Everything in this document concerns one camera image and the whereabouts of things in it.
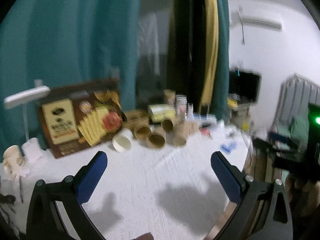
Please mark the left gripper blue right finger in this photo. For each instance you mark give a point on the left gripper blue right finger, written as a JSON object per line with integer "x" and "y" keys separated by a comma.
{"x": 262, "y": 208}

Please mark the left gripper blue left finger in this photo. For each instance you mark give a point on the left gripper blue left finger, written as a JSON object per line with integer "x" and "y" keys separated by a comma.
{"x": 44, "y": 220}

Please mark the white paper cup lying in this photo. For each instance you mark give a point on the white paper cup lying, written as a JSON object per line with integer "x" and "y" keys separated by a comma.
{"x": 123, "y": 140}

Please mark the brown paper cup lying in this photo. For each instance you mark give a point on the brown paper cup lying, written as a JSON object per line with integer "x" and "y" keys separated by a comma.
{"x": 183, "y": 131}
{"x": 169, "y": 124}
{"x": 142, "y": 131}
{"x": 156, "y": 139}

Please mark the upright brown paper cup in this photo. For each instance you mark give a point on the upright brown paper cup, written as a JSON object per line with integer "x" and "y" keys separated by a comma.
{"x": 169, "y": 97}

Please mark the white ceramic mug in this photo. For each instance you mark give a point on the white ceramic mug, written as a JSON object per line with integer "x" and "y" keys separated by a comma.
{"x": 14, "y": 163}

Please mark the white desk lamp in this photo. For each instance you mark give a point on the white desk lamp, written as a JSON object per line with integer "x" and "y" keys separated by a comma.
{"x": 31, "y": 148}

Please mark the brown cracker box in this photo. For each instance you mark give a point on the brown cracker box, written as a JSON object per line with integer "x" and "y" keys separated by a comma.
{"x": 75, "y": 118}

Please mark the black television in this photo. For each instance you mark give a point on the black television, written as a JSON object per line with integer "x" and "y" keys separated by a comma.
{"x": 244, "y": 86}

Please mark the small glass jar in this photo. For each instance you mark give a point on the small glass jar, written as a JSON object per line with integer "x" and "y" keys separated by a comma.
{"x": 181, "y": 104}

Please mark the brown paper bowl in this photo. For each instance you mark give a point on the brown paper bowl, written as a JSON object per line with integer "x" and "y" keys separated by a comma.
{"x": 135, "y": 118}

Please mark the yellow tissue pack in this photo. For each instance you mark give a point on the yellow tissue pack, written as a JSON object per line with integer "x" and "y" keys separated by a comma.
{"x": 160, "y": 112}

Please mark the teal curtain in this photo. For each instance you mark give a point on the teal curtain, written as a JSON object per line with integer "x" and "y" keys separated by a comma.
{"x": 65, "y": 42}

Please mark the white air conditioner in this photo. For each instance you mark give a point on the white air conditioner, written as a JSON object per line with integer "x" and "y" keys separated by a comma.
{"x": 238, "y": 19}

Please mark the yellow curtain strip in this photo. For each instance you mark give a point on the yellow curtain strip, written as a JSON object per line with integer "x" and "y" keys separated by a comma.
{"x": 212, "y": 47}

